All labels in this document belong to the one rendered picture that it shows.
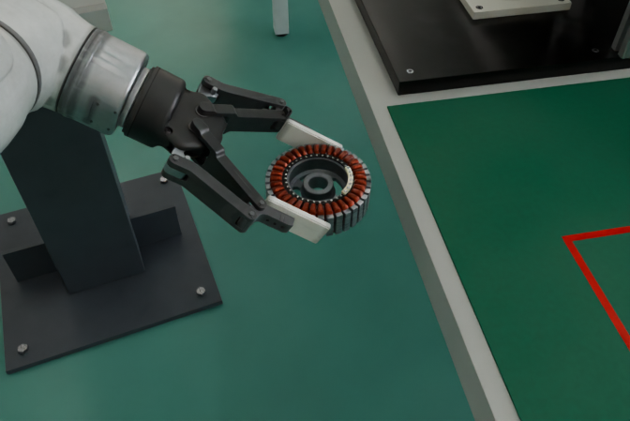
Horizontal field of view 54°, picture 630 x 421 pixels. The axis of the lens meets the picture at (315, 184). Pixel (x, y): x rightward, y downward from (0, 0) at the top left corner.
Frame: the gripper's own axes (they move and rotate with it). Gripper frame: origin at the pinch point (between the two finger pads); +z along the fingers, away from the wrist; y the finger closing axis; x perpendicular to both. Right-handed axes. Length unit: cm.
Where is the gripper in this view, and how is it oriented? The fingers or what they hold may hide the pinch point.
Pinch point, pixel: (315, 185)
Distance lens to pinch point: 66.6
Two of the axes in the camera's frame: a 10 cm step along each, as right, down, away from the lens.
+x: 4.8, -5.7, -6.7
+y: -1.3, 7.1, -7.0
